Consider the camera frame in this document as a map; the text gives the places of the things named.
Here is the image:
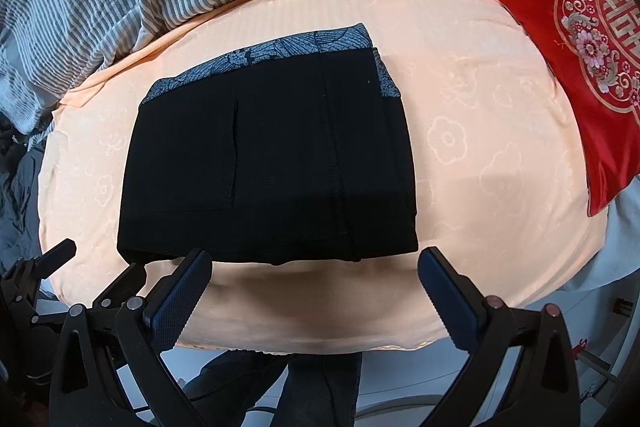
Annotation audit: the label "black pants with patterned trim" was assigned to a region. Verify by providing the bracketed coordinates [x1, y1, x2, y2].
[117, 24, 418, 265]

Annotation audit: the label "person legs in jeans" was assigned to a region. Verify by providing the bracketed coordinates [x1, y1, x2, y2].
[182, 348, 364, 427]

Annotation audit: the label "red embroidered pillow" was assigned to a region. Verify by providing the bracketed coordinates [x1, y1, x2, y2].
[499, 0, 639, 216]

